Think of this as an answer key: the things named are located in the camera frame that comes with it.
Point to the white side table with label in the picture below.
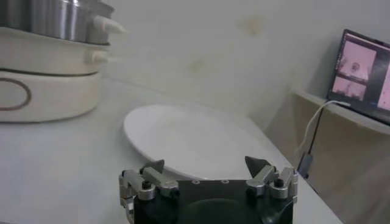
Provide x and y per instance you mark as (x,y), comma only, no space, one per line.
(310,98)

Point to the white work table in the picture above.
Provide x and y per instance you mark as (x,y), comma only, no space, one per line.
(61,170)

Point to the cream electric cooker pot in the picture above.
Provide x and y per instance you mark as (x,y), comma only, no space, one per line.
(61,97)

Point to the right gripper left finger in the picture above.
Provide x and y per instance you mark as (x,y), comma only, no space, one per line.
(152,182)

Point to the black laptop pink screen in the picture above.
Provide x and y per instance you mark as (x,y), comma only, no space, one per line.
(359,67)

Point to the steel steamer basket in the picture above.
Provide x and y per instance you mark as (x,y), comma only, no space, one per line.
(55,21)

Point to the white round plate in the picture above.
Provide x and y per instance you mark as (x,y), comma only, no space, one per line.
(189,140)

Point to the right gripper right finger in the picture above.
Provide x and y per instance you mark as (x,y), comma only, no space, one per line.
(274,182)

